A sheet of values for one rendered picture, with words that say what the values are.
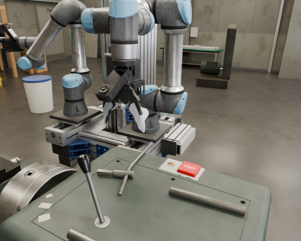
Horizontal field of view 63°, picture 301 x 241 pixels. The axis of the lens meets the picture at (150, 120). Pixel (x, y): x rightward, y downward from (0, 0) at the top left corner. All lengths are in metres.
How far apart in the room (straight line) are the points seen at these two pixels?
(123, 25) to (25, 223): 0.53
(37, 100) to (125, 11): 4.57
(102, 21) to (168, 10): 0.38
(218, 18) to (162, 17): 9.19
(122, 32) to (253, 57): 9.57
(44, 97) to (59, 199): 4.47
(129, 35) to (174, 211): 0.46
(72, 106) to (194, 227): 1.10
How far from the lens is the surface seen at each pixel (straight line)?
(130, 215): 0.66
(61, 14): 1.50
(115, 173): 0.78
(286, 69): 9.28
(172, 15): 1.11
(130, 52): 0.67
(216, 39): 10.30
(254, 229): 0.68
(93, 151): 1.54
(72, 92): 1.52
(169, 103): 1.19
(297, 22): 9.17
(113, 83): 0.66
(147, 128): 1.28
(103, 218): 0.65
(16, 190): 0.90
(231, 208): 0.69
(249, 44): 10.12
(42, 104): 5.18
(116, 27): 0.67
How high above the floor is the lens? 1.71
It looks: 22 degrees down
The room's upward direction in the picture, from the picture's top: 1 degrees clockwise
